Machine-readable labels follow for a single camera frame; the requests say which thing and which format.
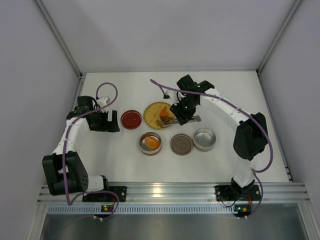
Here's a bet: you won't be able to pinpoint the aluminium frame post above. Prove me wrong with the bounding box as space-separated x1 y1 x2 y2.
32 0 84 79
256 0 304 77

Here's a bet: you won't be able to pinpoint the metal tongs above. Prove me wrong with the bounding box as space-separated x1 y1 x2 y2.
160 115 202 125

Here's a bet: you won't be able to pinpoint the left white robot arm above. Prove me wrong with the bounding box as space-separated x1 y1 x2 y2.
42 96 120 196

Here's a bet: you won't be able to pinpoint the red-banded metal tin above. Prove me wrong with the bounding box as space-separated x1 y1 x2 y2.
139 132 163 156

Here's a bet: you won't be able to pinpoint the brown round lid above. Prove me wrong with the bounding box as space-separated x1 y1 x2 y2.
170 133 193 156

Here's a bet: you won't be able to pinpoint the black base bracket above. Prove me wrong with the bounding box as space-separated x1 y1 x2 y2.
82 186 127 203
214 184 261 202

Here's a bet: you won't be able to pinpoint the aluminium mounting rail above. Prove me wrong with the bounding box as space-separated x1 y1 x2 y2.
37 181 310 204

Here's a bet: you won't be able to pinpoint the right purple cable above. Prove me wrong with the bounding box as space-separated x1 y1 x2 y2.
149 78 275 221

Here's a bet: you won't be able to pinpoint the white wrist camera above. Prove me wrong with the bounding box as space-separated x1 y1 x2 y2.
163 90 177 101
96 96 111 109

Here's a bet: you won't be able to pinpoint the orange fried food piece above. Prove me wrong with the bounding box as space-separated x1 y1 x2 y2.
156 119 172 128

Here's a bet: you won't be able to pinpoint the red round lid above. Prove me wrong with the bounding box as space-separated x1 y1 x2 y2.
120 110 142 130

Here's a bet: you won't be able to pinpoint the right aluminium frame post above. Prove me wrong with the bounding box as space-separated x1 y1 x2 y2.
256 0 304 77

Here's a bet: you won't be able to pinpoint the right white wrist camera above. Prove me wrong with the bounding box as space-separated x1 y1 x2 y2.
163 90 177 101

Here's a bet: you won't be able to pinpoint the right black base bracket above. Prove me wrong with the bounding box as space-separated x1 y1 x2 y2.
214 184 261 202

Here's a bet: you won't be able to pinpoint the beige-banded metal tin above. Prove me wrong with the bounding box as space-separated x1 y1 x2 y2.
192 128 216 152

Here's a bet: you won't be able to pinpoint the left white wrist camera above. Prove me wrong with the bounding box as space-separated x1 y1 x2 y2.
96 96 111 109

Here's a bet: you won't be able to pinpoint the woven bamboo plate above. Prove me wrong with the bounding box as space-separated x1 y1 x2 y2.
143 101 171 130

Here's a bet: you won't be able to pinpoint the orange bun food piece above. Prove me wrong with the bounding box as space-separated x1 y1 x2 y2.
144 136 161 150

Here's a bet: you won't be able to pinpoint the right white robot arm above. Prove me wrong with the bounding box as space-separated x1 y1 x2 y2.
162 75 271 201

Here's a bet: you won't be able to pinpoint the slotted cable duct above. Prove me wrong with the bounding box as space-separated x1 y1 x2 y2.
47 204 235 215

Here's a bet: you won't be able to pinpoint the orange carrot food piece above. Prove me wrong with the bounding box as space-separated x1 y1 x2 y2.
159 106 174 118

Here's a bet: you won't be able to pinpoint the left black base bracket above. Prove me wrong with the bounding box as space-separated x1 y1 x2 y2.
82 186 127 203

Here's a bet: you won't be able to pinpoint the left aluminium frame post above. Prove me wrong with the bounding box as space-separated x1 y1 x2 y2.
32 0 84 79

